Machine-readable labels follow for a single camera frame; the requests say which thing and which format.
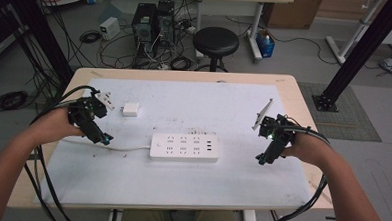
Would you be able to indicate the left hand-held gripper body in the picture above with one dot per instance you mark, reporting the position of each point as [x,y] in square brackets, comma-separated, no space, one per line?
[83,114]

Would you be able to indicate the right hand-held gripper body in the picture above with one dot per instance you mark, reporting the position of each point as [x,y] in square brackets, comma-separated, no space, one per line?
[279,134]

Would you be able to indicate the white charger adapter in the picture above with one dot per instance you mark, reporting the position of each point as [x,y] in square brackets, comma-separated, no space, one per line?
[131,109]

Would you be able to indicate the white power strip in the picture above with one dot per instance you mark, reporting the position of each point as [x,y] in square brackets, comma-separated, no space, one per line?
[184,146]

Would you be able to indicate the person's left hand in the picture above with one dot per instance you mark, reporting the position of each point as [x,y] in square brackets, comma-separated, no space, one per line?
[55,124]

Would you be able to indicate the person's right hand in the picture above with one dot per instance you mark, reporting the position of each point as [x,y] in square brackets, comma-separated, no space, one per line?
[310,149]

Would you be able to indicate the grey floor mat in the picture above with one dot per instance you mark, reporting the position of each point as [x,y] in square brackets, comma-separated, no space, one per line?
[350,117]

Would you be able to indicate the white table mat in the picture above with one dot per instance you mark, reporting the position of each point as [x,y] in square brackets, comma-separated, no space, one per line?
[187,183]

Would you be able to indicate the white power supply box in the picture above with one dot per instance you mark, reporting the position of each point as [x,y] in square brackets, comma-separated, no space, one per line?
[109,27]

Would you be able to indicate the black metal pillar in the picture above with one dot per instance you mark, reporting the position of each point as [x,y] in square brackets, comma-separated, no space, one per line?
[37,30]
[363,47]

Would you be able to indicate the wooden table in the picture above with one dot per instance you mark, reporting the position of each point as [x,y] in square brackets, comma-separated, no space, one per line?
[185,75]

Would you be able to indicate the black computer tower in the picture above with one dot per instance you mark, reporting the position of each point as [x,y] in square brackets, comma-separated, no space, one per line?
[144,28]
[165,22]

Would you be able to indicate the black round stool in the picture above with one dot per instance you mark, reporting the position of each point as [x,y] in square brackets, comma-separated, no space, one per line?
[215,41]

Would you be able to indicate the cardboard box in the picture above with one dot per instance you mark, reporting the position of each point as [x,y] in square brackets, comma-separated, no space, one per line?
[295,11]

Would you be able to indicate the white metal stand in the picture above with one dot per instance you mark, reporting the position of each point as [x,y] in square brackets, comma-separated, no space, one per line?
[352,34]

